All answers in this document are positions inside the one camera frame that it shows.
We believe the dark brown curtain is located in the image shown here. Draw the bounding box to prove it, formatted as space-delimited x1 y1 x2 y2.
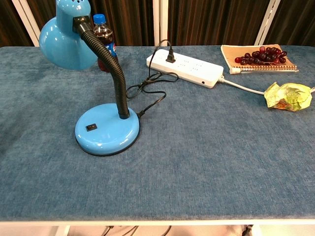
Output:
0 0 315 47

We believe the white power strip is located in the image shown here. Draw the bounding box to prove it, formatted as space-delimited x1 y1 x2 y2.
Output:
146 49 224 89

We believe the cola bottle with blue cap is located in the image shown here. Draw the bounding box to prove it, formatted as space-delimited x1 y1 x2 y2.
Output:
92 14 118 73

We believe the black lamp power cord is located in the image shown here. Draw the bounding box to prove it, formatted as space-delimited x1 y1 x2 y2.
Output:
126 40 179 118

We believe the white frame post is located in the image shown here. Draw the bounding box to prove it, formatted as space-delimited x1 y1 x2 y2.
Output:
254 0 282 46
11 0 41 47
152 0 169 47

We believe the blue fabric table cloth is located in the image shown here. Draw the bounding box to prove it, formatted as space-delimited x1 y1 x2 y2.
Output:
0 45 315 222

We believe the bunch of red grapes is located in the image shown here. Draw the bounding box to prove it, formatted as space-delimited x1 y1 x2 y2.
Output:
234 46 288 66

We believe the spiral bound notebook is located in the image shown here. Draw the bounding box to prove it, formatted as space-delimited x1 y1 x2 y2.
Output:
220 44 300 75

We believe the crumpled yellow green wrapper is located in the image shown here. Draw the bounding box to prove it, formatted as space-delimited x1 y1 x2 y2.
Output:
264 82 313 112

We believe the white power strip cable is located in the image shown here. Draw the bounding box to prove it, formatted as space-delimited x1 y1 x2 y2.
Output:
218 75 315 96

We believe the blue desk lamp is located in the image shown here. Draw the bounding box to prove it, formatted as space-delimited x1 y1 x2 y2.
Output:
38 0 141 157

